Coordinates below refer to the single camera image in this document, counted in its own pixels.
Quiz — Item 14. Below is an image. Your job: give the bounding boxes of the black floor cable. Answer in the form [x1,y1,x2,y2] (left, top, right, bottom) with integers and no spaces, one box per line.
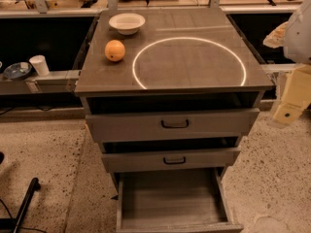
[0,198,47,233]

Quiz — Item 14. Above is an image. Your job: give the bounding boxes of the grey drawer cabinet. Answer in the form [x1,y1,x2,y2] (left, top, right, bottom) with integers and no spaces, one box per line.
[74,6,276,192]

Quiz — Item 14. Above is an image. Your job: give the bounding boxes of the grey middle drawer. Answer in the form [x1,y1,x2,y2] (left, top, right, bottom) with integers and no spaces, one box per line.
[102,148,240,173]

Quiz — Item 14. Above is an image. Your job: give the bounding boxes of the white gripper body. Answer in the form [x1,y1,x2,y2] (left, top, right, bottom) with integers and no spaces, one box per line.
[272,65,311,128]

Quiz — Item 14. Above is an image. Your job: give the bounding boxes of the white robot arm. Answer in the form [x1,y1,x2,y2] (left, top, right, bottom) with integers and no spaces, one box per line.
[263,0,311,128]

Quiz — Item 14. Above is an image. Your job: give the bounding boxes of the white bowl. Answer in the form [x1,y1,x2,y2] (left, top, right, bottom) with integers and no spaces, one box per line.
[109,13,146,35]

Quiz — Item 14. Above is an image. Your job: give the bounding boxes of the grey bottom drawer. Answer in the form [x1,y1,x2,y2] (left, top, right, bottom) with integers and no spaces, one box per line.
[116,168,243,233]

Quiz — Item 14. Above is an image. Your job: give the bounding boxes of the dark blue plate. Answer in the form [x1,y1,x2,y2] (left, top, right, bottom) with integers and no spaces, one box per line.
[4,62,32,81]

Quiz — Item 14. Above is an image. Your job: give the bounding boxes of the grey top drawer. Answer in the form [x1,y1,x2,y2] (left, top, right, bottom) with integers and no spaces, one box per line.
[86,109,259,143]

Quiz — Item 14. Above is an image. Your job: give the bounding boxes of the orange fruit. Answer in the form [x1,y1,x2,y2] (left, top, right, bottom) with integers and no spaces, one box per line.
[105,40,125,62]

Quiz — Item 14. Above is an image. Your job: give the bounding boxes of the white paper cup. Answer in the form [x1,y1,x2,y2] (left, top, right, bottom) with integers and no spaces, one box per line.
[29,55,50,76]

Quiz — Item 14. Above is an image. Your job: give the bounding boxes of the black stand leg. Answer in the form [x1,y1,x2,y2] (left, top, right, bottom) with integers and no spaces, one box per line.
[0,178,41,233]

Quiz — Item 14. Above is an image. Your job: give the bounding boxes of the grey metal side rail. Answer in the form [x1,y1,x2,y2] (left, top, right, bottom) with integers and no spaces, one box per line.
[0,70,81,95]

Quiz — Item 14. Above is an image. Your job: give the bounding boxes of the grey drawer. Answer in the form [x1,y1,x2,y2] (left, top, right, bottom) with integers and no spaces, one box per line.
[102,148,240,173]
[116,168,243,233]
[86,109,259,143]

